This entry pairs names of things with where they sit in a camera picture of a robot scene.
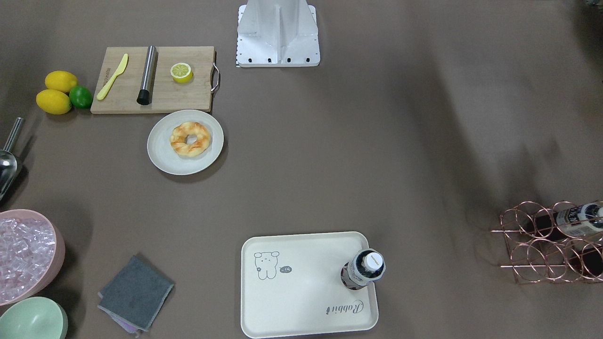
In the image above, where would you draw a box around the glazed twisted donut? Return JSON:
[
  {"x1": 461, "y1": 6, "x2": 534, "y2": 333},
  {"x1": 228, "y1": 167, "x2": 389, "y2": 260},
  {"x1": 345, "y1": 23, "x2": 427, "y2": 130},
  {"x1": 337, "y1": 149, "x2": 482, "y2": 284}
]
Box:
[{"x1": 170, "y1": 121, "x2": 212, "y2": 157}]

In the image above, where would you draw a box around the cream rabbit tray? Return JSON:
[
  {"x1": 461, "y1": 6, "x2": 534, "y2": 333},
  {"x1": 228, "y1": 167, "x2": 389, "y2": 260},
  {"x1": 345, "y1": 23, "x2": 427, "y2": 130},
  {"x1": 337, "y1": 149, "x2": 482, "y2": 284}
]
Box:
[{"x1": 240, "y1": 231, "x2": 379, "y2": 339}]

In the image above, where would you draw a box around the dark bottle with white cap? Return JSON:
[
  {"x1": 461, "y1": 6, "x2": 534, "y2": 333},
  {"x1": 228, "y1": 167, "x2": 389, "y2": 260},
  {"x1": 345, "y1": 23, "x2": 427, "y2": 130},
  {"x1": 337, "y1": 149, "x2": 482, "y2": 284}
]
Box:
[{"x1": 340, "y1": 248, "x2": 386, "y2": 290}]

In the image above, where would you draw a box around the round white plate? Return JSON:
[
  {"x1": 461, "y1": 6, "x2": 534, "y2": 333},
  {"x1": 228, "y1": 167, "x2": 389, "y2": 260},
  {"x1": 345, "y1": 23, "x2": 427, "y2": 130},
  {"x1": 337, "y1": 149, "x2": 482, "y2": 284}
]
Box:
[{"x1": 147, "y1": 109, "x2": 224, "y2": 175}]

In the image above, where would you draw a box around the half lemon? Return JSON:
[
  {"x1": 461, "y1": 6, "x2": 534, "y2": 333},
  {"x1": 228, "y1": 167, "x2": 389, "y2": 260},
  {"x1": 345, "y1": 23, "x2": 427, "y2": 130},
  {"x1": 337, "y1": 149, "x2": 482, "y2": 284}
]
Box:
[{"x1": 170, "y1": 62, "x2": 194, "y2": 83}]

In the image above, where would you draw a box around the steel cylinder with black cap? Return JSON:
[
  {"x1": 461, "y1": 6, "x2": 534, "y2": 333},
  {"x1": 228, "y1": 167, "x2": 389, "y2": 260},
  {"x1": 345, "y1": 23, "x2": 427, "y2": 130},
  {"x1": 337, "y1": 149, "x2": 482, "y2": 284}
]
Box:
[{"x1": 136, "y1": 45, "x2": 159, "y2": 105}]

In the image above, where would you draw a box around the grey folded cloth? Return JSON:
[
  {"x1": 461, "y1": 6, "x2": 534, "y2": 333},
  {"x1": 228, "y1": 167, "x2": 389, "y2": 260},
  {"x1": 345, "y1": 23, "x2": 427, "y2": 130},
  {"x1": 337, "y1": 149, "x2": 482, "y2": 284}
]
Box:
[{"x1": 100, "y1": 255, "x2": 174, "y2": 332}]

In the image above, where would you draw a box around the yellow plastic knife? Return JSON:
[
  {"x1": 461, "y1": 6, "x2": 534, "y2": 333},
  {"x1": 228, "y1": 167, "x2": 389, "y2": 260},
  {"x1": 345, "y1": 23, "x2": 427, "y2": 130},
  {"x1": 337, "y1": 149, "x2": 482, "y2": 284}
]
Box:
[{"x1": 96, "y1": 53, "x2": 129, "y2": 101}]

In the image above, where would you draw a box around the purple cloth underneath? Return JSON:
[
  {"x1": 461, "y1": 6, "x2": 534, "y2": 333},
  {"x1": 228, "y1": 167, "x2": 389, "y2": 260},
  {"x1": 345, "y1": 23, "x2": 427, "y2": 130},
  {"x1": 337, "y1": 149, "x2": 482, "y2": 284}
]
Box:
[{"x1": 98, "y1": 292, "x2": 140, "y2": 339}]

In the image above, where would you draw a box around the green lime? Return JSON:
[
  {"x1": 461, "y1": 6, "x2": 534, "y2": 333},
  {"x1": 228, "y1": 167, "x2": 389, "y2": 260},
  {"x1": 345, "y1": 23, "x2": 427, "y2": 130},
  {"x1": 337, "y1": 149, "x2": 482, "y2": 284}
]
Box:
[{"x1": 68, "y1": 85, "x2": 93, "y2": 109}]

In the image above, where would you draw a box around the upper whole yellow lemon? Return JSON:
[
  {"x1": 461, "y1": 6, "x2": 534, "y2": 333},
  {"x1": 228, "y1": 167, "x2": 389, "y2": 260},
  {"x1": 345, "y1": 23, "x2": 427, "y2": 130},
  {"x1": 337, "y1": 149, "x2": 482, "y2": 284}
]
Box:
[{"x1": 44, "y1": 70, "x2": 78, "y2": 94}]

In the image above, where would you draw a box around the whole yellow lemon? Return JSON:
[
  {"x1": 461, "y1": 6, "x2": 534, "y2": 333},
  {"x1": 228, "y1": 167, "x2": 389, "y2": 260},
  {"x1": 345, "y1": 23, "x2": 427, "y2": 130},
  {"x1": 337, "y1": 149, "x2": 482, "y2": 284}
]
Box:
[
  {"x1": 44, "y1": 70, "x2": 78, "y2": 94},
  {"x1": 36, "y1": 89, "x2": 72, "y2": 114}
]

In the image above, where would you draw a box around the lower whole yellow lemon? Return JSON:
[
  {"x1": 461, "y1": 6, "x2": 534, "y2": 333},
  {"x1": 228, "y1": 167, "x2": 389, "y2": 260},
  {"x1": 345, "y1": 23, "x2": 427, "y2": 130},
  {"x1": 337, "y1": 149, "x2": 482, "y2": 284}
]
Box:
[{"x1": 36, "y1": 89, "x2": 72, "y2": 114}]

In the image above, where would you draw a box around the pink bowl of ice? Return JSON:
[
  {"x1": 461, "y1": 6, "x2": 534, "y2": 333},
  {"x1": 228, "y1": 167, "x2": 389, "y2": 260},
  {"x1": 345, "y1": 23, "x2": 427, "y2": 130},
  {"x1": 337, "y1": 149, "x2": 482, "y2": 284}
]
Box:
[{"x1": 1, "y1": 210, "x2": 66, "y2": 306}]

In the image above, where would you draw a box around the bottle lying in rack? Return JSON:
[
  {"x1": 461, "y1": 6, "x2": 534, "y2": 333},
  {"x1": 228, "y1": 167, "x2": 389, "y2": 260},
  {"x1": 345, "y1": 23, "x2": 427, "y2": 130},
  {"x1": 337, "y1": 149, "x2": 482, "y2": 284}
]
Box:
[{"x1": 531, "y1": 202, "x2": 603, "y2": 241}]

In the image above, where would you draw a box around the metal ice scoop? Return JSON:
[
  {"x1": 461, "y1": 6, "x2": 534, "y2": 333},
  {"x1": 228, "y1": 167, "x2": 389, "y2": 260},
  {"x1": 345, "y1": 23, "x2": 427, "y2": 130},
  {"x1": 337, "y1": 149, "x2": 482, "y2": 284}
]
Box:
[{"x1": 0, "y1": 117, "x2": 24, "y2": 200}]

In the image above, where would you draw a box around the light green bowl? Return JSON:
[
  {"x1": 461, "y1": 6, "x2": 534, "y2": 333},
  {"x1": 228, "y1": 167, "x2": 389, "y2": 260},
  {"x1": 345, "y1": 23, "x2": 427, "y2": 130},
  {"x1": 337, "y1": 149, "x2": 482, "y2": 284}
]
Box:
[{"x1": 0, "y1": 297, "x2": 68, "y2": 339}]

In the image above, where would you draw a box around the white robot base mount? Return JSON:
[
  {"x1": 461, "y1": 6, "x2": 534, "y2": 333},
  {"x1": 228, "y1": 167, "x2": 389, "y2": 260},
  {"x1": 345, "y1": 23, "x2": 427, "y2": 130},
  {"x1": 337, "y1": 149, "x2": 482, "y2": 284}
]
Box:
[{"x1": 236, "y1": 0, "x2": 321, "y2": 67}]

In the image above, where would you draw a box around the rose gold wire wine rack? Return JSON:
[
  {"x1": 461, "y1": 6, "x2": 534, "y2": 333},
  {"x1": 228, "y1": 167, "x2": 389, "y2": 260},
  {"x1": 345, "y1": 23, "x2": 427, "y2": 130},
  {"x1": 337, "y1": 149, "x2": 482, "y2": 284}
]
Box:
[{"x1": 495, "y1": 200, "x2": 602, "y2": 284}]

